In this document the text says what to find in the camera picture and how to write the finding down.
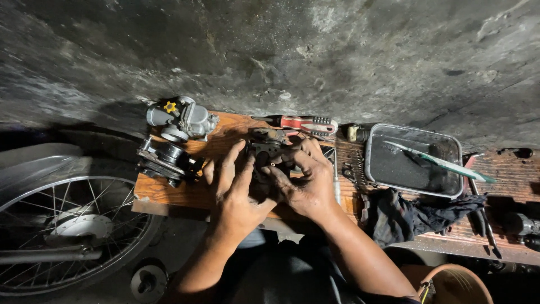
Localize person's left hand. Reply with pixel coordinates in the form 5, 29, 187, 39
202, 140, 278, 245

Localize person's right hand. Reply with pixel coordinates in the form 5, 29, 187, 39
259, 137, 339, 223

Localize dark greasy carburetor body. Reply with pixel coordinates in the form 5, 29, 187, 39
247, 128, 305, 200

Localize metal coil spring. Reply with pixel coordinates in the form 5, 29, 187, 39
355, 150, 368, 189

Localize wooden work board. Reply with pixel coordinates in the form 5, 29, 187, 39
131, 111, 368, 225

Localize small cream and metal part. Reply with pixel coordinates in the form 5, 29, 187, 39
346, 123, 373, 143

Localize black carburetor assembly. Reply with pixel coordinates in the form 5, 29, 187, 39
135, 136, 206, 189

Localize person's dark trousers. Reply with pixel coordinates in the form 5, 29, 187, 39
217, 230, 422, 304

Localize rectangular metal tray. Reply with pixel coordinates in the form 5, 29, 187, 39
364, 123, 465, 200

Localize dark dirty rag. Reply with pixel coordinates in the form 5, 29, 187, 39
358, 187, 488, 249

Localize silver carburetor with yellow knob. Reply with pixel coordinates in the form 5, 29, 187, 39
146, 96, 220, 144

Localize round black disc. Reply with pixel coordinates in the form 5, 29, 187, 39
129, 263, 169, 304

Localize white and green toothbrush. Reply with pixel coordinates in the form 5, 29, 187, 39
381, 140, 498, 185

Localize spoked motorcycle wheel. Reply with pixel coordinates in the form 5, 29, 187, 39
0, 175, 163, 297

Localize orange plastic bucket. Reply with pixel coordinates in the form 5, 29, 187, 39
400, 263, 494, 304

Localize grey metal motorcycle tube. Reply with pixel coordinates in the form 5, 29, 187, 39
0, 244, 104, 266

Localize silver motorcycle fender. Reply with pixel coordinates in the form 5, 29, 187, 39
0, 142, 94, 208

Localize grey cylindrical metal part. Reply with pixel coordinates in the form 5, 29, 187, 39
504, 211, 540, 252

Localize white handled screwdriver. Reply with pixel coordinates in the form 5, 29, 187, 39
331, 148, 343, 207

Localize red handled screwdriver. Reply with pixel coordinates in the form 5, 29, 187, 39
251, 114, 339, 137

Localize red handled pliers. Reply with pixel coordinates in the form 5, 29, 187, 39
462, 152, 503, 259

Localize black metal bracket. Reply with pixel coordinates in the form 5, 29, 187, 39
497, 147, 535, 160

